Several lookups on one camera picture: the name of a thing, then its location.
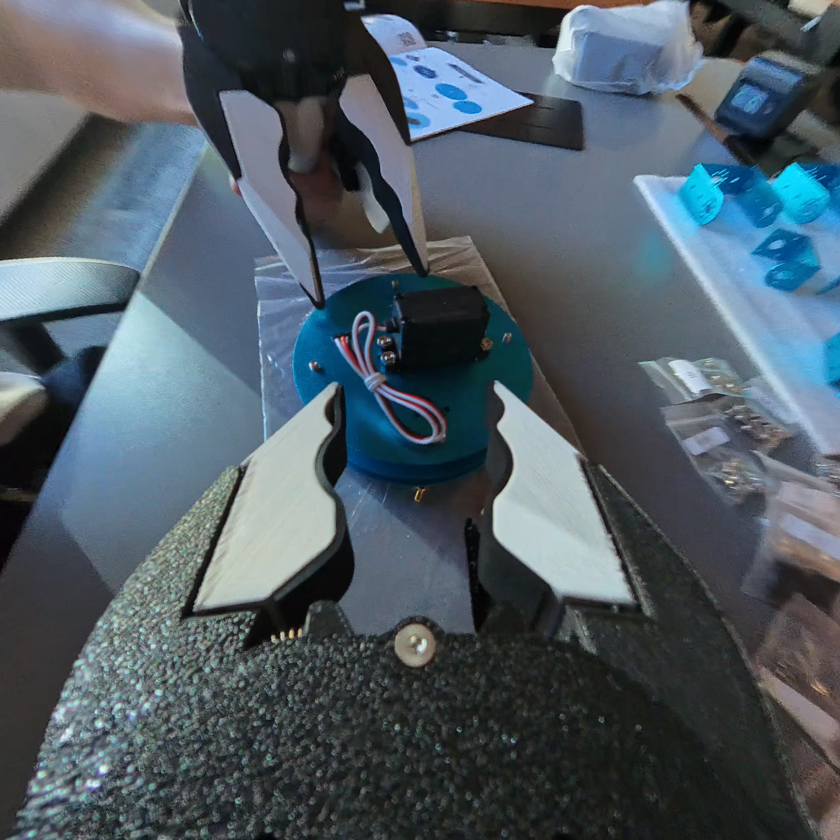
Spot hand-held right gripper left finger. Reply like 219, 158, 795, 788
190, 384, 355, 614

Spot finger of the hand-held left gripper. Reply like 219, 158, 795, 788
218, 88, 328, 311
338, 72, 432, 278

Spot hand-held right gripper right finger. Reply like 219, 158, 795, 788
476, 381, 641, 611

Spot blue round turntable base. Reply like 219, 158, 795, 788
292, 272, 534, 480

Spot person's left forearm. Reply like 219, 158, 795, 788
0, 0, 198, 126

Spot grey desk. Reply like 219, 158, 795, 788
0, 39, 840, 840

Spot person's left hand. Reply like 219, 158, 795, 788
287, 104, 361, 225

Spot instruction booklet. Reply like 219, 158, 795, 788
364, 14, 534, 142

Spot clear plastic bag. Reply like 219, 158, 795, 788
255, 236, 588, 637

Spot black flat plate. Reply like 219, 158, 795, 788
459, 92, 585, 152

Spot pile of small screw bags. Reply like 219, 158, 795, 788
640, 357, 840, 592

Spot grey chair armrest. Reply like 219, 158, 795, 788
0, 257, 140, 322

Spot person's dark trousers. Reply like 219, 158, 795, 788
0, 322, 109, 565

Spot white wrapped foam block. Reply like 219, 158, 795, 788
553, 2, 704, 96

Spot person's white shirt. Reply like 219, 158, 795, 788
0, 371, 47, 447

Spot white foam tray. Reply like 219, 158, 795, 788
633, 167, 840, 454

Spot small black device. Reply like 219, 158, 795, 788
714, 52, 824, 142

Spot red white servo cable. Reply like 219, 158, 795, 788
335, 311, 450, 447

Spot large blue U bracket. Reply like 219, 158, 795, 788
679, 163, 782, 227

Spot small blue angled bracket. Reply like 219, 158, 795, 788
753, 228, 821, 291

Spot blue metal bracket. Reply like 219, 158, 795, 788
771, 163, 840, 224

